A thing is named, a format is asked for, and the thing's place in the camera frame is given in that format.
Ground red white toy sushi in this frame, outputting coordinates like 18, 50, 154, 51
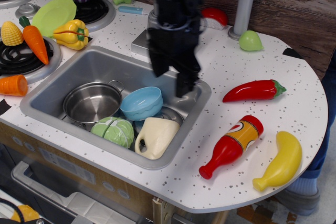
201, 7, 228, 30

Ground yellow toy corn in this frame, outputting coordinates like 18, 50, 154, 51
1, 21, 24, 46

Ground green toy pear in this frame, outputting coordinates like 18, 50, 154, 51
238, 30, 264, 51

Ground black tape piece right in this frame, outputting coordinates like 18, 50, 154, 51
282, 48, 303, 59

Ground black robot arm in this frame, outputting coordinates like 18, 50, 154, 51
147, 0, 202, 98

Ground orange toy carrot piece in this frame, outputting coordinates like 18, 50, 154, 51
1, 74, 28, 96

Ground person leg in jeans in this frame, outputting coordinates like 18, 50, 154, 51
299, 50, 336, 180

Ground blue toy knife handle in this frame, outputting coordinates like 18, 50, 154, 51
118, 6, 149, 15

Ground black tape piece left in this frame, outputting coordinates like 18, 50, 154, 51
0, 99, 11, 115

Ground yellow toy banana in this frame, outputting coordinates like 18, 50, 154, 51
253, 131, 302, 191

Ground yellow toy on floor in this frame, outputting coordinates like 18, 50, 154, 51
11, 205, 40, 222

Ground silver sink basin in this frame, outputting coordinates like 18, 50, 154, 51
20, 46, 212, 169

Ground grey shoe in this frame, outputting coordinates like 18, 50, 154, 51
275, 178, 320, 216

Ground silver toy faucet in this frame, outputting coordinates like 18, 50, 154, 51
131, 0, 170, 57

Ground stainless steel pot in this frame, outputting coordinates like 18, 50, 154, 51
62, 80, 125, 124

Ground front left stove burner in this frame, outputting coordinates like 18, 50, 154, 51
1, 37, 62, 84

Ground grey vertical pole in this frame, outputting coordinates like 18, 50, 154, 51
228, 0, 254, 40

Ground light blue bowl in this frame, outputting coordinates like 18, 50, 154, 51
120, 87, 163, 121

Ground green toy plate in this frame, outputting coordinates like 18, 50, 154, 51
32, 0, 77, 38

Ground red toy ketchup bottle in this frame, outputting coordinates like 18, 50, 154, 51
199, 115, 264, 179

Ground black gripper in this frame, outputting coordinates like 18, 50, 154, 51
149, 20, 201, 98

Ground cream toy mug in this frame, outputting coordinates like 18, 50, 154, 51
134, 117, 180, 160

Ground red toy chili pepper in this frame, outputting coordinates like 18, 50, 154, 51
222, 79, 287, 103

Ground yellow toy bell pepper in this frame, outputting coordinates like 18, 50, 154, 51
53, 19, 89, 50

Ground black tape piece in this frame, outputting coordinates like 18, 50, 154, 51
0, 99, 11, 115
282, 48, 303, 59

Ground black cable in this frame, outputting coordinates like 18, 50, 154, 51
0, 198, 26, 224

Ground green toy cabbage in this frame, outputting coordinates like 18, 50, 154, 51
91, 116, 134, 148

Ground toy oven door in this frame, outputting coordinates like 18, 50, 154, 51
1, 144, 151, 223

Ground grey stove knob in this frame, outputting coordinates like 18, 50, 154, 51
15, 3, 40, 19

